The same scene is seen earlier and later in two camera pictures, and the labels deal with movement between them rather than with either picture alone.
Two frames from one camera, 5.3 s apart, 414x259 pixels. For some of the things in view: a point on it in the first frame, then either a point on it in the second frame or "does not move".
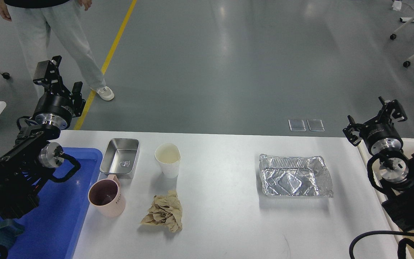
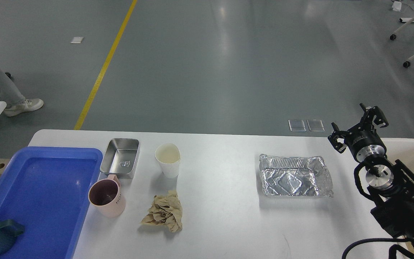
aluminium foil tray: [294, 176] does not move
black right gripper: [378, 133] → [364, 143]
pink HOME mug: [105, 195] does not move
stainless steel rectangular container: [120, 157] does not move
